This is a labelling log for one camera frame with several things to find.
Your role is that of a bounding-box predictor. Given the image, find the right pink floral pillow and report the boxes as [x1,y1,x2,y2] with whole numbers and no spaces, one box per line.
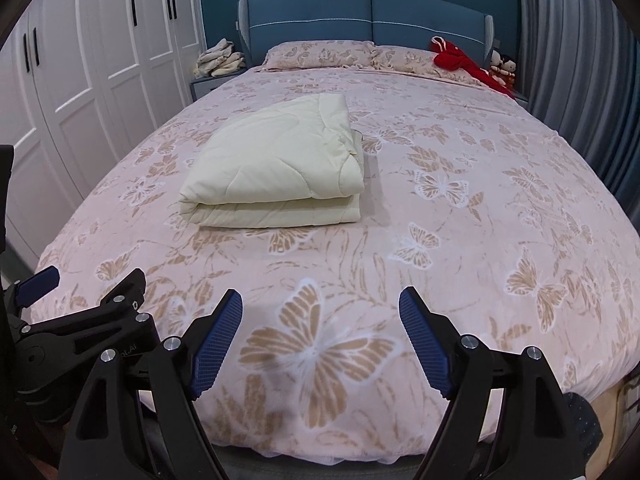
[369,44,486,86]

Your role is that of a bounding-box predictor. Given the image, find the blue upholstered headboard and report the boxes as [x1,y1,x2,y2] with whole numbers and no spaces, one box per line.
[236,0,495,67]

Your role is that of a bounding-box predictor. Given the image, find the pink floral pillow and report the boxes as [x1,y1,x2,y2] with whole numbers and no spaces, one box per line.
[369,44,486,86]
[260,40,374,70]

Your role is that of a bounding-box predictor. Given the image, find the blue nightstand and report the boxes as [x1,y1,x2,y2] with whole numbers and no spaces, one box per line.
[190,68,246,102]

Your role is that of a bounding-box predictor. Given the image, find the white wardrobe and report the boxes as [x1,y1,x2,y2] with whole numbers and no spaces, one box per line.
[1,0,205,266]

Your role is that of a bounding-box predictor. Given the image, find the left pink floral pillow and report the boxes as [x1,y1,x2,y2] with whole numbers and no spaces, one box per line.
[260,40,374,70]

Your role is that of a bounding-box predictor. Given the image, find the cream quilted blanket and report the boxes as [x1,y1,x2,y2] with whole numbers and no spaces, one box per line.
[179,93,364,229]

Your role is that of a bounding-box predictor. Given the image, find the red garment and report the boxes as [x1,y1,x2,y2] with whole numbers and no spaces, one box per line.
[430,36,514,99]

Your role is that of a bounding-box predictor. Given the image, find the plush doll toys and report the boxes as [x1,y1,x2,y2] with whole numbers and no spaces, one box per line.
[490,50,516,90]

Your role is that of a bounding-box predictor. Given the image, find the pile of cream cloths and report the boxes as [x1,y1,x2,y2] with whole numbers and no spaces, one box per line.
[193,38,246,79]

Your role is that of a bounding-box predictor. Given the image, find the pink butterfly bedspread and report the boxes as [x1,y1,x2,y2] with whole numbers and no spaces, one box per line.
[32,68,639,464]

